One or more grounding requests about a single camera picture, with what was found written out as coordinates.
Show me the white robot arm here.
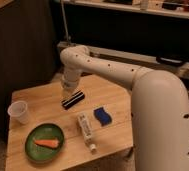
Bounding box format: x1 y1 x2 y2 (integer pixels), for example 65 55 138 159
60 45 189 171

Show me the green ceramic bowl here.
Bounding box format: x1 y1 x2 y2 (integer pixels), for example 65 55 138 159
25 123 65 163

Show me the black rectangular box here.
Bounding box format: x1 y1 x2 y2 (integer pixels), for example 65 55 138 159
61 91 85 110

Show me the blue sponge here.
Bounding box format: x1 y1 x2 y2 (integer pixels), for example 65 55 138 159
94 107 112 126

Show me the white tube with cap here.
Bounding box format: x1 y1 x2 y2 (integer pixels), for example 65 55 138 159
77 114 96 153

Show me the wooden table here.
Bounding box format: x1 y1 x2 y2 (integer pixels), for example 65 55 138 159
6 75 133 171

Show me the clear plastic cup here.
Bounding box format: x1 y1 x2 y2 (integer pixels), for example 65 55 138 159
7 100 29 124

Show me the orange carrot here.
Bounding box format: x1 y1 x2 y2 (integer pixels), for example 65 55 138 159
34 139 59 148

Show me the metal vertical pole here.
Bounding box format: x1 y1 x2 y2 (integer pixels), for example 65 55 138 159
60 0 71 46

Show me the long metal case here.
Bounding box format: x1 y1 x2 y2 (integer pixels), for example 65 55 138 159
56 41 189 82

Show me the black case handle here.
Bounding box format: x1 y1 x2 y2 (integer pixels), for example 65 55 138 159
156 57 186 67

